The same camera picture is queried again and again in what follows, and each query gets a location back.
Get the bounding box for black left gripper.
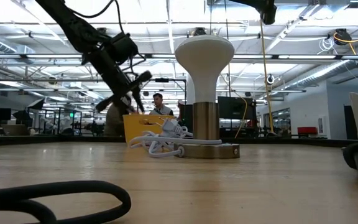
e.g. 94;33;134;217
81;45;154;113

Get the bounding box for orange plastic bin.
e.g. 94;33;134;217
122;114;175;144

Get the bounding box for person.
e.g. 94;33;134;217
149;92;174;116
104;102;129;137

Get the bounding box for white mushroom table lamp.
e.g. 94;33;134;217
174;34;241;159

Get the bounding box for large black screen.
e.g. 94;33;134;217
218;96;254;121

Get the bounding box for red box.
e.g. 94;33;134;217
296;126;318;136

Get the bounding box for white lamp power cord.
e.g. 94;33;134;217
128;116;223;159

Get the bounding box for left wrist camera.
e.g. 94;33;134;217
109;32;140;65

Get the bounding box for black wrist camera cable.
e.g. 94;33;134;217
63;0;124;34

